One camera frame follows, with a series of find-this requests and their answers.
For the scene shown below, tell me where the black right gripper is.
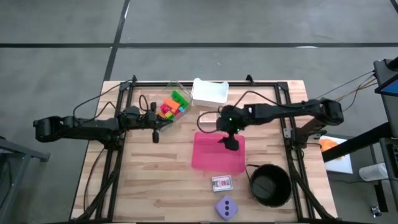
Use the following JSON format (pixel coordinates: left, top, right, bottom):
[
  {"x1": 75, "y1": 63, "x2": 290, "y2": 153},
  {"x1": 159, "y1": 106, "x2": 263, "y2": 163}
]
[{"x1": 216, "y1": 105, "x2": 246, "y2": 152}]

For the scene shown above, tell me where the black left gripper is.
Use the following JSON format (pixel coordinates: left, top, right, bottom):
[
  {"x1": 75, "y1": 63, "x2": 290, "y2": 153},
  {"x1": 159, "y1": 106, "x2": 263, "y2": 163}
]
[{"x1": 144, "y1": 101, "x2": 174, "y2": 144}]

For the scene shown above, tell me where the pink translucent plastic bin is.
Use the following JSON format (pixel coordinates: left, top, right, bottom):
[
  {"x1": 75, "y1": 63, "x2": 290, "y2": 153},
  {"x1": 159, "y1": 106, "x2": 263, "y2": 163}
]
[{"x1": 190, "y1": 131, "x2": 246, "y2": 174}]

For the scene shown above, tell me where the orange toy block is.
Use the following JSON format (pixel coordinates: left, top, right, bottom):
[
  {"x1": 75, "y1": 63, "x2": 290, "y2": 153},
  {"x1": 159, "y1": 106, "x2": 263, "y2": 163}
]
[{"x1": 164, "y1": 98, "x2": 181, "y2": 111}]

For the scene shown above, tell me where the long green toy block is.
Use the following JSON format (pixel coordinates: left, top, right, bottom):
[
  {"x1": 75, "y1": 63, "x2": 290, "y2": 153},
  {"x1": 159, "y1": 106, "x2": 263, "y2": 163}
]
[{"x1": 171, "y1": 90, "x2": 190, "y2": 108}]

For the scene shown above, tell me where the playing card box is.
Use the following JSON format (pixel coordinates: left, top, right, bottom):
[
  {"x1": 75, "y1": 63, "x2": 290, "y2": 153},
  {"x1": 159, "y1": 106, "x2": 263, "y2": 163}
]
[{"x1": 211, "y1": 175, "x2": 233, "y2": 192}]

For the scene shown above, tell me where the clear plastic bin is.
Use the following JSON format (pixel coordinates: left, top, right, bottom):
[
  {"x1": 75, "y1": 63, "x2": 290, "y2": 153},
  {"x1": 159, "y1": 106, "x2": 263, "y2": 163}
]
[{"x1": 155, "y1": 80, "x2": 193, "y2": 124}]

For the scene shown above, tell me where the white plastic bin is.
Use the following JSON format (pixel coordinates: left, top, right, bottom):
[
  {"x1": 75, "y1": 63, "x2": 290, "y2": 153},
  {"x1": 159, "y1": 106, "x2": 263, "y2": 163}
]
[{"x1": 190, "y1": 77, "x2": 230, "y2": 108}]

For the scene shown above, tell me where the black bucket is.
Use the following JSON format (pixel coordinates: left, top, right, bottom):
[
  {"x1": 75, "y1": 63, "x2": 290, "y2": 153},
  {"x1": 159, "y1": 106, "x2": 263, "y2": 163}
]
[{"x1": 245, "y1": 164, "x2": 293, "y2": 208}]

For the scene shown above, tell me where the purple foam die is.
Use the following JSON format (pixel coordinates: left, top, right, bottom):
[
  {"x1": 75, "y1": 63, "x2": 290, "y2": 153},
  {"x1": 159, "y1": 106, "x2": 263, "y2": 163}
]
[{"x1": 214, "y1": 195, "x2": 239, "y2": 222}]

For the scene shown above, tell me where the orange crumpled object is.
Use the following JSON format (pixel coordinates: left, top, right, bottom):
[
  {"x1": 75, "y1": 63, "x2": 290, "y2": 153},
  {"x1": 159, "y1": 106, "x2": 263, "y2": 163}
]
[{"x1": 320, "y1": 139, "x2": 343, "y2": 160}]

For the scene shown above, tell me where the white floor paper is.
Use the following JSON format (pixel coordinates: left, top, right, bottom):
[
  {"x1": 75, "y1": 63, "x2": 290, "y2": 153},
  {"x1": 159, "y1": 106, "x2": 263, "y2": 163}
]
[{"x1": 318, "y1": 135, "x2": 354, "y2": 175}]

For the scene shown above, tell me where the black equipment stand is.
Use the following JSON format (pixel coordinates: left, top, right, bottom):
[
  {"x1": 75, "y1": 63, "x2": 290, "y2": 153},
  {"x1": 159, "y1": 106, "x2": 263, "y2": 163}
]
[{"x1": 322, "y1": 57, "x2": 398, "y2": 164}]

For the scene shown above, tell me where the grey metal side table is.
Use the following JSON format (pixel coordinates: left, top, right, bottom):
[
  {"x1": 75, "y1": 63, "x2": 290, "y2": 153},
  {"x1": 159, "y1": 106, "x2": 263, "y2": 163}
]
[{"x1": 0, "y1": 136, "x2": 50, "y2": 224}]

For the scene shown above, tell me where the white paper towel roll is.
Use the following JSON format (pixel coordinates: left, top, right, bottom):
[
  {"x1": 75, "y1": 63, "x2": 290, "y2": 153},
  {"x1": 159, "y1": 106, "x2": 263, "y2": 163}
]
[{"x1": 358, "y1": 162, "x2": 389, "y2": 182}]

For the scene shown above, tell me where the blue-screen tablet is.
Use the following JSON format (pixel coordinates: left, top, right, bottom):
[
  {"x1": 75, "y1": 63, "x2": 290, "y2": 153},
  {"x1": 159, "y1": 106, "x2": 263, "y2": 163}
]
[{"x1": 374, "y1": 72, "x2": 398, "y2": 96}]

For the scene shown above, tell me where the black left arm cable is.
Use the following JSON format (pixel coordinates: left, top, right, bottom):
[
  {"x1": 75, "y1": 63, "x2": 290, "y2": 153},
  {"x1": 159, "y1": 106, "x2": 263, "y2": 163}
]
[{"x1": 72, "y1": 79, "x2": 134, "y2": 114}]

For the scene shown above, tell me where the black aluminium table frame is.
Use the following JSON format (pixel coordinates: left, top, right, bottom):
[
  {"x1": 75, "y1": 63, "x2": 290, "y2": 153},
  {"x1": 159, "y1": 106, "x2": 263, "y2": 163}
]
[{"x1": 74, "y1": 74, "x2": 338, "y2": 222}]

